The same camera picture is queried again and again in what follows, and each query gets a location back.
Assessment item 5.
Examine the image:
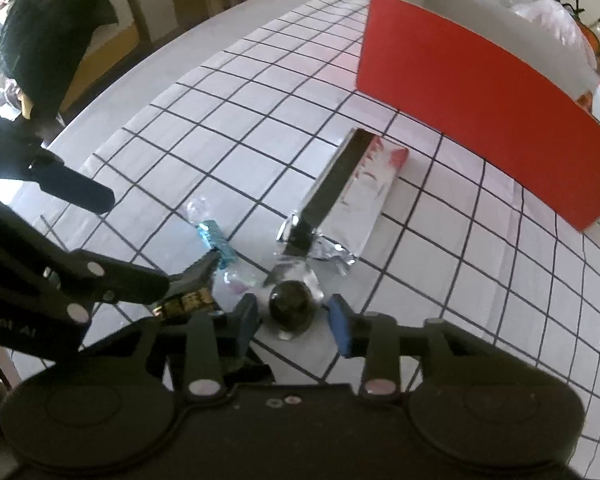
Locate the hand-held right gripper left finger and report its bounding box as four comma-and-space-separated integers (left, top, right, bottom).
80, 292, 260, 402

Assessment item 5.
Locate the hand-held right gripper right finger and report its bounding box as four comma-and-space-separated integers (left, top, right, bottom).
325, 294, 531, 402

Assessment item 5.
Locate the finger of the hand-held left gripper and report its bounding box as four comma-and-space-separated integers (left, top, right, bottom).
45, 249, 172, 325
0, 110, 116, 213

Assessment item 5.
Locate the dark round candy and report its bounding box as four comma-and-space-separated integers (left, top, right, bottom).
264, 260, 326, 342

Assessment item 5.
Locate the black and gold snack packet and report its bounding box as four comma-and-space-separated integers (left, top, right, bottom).
152, 250, 221, 320

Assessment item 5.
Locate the red cardboard box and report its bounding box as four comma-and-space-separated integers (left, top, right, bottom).
356, 0, 600, 233

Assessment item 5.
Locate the blue wrapped candy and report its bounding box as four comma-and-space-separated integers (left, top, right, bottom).
186, 199, 257, 297

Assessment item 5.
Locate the long silver foil packet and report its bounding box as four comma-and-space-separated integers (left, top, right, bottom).
276, 127, 411, 277

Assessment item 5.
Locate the wooden chair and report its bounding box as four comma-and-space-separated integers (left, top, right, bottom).
60, 0, 151, 113

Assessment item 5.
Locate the black clothing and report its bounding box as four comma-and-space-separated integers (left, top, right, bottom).
0, 0, 118, 121

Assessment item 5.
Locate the clear plastic bag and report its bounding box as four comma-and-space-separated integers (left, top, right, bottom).
440, 0, 600, 71

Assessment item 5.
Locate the brown glass bottle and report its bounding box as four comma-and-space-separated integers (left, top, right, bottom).
577, 15, 600, 63

